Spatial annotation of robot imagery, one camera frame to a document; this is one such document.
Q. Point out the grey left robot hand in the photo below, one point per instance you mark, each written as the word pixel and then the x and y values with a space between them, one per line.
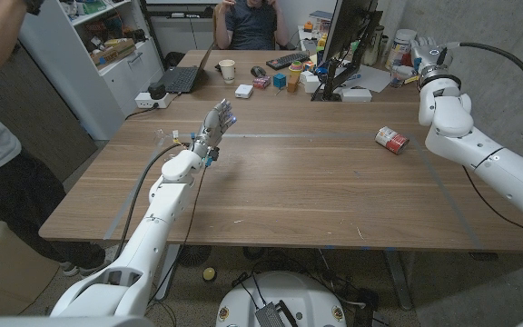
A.
pixel 211 129

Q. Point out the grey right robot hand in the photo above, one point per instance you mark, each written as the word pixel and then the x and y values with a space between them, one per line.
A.
pixel 429 56

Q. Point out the red and white soup can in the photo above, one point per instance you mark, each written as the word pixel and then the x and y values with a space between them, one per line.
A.
pixel 391 140

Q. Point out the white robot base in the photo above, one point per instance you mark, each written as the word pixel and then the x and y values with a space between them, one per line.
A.
pixel 298 295

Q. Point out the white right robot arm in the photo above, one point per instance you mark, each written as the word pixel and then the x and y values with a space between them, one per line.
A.
pixel 493 159

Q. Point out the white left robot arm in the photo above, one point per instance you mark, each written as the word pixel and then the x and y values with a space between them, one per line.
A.
pixel 161 204

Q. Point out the white canister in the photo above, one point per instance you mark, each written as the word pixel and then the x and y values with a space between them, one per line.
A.
pixel 400 47

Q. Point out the clear plastic cup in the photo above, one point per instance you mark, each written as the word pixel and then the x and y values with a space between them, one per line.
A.
pixel 397 76

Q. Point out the small white box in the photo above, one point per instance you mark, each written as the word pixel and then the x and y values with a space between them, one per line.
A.
pixel 243 91

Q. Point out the steel thermos bottle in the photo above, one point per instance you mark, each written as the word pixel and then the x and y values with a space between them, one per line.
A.
pixel 374 47

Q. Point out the black laptop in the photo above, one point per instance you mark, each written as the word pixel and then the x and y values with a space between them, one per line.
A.
pixel 180 79

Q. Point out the paper cup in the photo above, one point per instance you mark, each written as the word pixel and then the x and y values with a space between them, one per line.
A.
pixel 227 72

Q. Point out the white paper sheet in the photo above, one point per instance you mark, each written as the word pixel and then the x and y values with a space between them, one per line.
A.
pixel 370 77

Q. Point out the black power adapter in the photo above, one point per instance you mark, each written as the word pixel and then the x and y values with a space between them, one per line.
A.
pixel 156 91

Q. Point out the red patterned box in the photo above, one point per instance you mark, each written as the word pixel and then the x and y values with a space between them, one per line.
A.
pixel 261 82

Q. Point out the white power strip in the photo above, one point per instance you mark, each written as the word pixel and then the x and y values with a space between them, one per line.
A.
pixel 145 101

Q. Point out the black computer mouse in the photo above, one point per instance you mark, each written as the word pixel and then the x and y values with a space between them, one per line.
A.
pixel 258 71

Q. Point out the flat white box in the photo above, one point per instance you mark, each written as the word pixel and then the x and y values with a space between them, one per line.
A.
pixel 356 95

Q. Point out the blue cube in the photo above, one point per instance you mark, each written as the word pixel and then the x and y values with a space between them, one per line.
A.
pixel 279 81

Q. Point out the black monitor on stand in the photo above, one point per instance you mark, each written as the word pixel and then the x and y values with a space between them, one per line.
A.
pixel 345 27

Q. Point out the wooden block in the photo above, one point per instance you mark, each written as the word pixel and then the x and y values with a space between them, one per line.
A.
pixel 292 84

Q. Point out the white low sideboard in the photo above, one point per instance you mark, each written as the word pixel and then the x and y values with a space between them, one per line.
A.
pixel 184 34

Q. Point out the brown chair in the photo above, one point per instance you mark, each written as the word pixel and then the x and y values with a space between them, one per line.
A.
pixel 217 27

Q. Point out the black keyboard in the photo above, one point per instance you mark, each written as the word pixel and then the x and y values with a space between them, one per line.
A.
pixel 287 60

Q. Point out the colourful stacking cup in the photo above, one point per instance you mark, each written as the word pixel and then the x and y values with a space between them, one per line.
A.
pixel 295 66

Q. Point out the white shelf cabinet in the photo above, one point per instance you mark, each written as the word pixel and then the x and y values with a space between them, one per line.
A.
pixel 121 77

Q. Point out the seated person in dark shirt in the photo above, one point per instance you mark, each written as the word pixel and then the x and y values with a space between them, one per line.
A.
pixel 250 27

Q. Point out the white cube box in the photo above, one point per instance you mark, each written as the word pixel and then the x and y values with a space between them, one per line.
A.
pixel 311 84

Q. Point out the cardboard box with print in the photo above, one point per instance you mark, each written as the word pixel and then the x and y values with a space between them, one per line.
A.
pixel 111 53

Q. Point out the yellow ball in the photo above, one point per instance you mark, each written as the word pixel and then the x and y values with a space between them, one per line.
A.
pixel 209 274

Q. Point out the grey table leg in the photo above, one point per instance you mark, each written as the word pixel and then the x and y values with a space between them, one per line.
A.
pixel 397 277
pixel 168 268

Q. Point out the black glove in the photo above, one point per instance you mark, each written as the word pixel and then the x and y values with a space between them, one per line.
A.
pixel 33 5

